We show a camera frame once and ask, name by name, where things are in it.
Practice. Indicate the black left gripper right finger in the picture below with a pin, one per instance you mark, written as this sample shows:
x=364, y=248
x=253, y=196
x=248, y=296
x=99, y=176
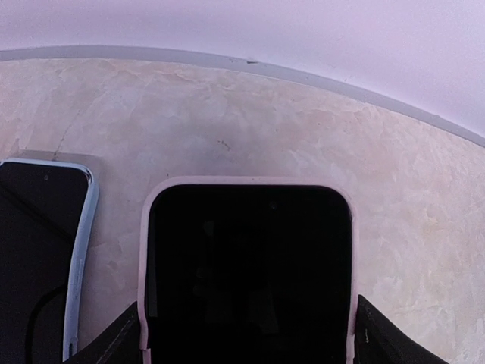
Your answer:
x=379, y=341

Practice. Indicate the light blue phone case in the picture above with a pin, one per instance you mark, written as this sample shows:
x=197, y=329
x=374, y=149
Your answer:
x=81, y=250

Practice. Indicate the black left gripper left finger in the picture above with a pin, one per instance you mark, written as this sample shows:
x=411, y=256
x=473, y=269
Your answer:
x=117, y=344

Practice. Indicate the clear pink phone case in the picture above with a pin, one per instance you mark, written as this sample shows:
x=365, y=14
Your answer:
x=143, y=265

